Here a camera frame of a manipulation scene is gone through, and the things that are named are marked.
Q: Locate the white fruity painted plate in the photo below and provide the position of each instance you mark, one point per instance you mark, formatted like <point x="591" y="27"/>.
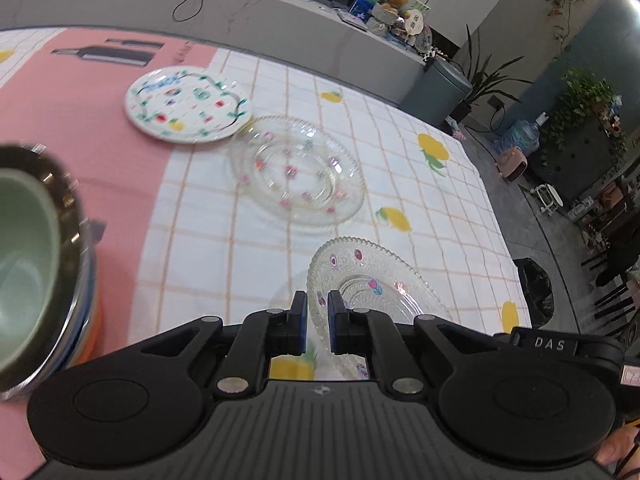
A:
<point x="187" y="105"/>

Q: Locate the person right hand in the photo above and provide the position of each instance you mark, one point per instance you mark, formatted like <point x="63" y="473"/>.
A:
<point x="617" y="446"/>

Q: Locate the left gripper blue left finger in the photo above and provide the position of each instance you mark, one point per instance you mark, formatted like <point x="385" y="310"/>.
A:
<point x="277" y="332"/>

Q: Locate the green ceramic bowl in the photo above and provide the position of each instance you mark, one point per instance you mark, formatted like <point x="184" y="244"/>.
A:
<point x="30" y="253"/>

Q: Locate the blue water bottle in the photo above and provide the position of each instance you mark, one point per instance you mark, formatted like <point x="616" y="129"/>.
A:
<point x="523" y="135"/>

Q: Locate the grey-green trash can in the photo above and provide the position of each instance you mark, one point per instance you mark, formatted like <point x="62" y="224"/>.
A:
<point x="437" y="93"/>

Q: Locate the orange steel bowl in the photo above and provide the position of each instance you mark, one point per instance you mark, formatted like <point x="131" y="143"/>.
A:
<point x="89" y="333"/>

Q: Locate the pink small heater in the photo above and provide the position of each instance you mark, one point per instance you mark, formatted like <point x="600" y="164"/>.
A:
<point x="511" y="163"/>

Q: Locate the clear glass plate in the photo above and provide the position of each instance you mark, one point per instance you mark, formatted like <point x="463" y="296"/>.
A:
<point x="296" y="171"/>
<point x="366" y="275"/>

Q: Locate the green leafy plant right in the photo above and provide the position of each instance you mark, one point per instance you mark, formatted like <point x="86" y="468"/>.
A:
<point x="585" y="99"/>

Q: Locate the potted plant by bin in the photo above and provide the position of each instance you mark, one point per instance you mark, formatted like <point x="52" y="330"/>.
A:
<point x="483" y="80"/>

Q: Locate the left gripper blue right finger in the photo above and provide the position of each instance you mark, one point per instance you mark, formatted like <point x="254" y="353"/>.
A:
<point x="360" y="330"/>

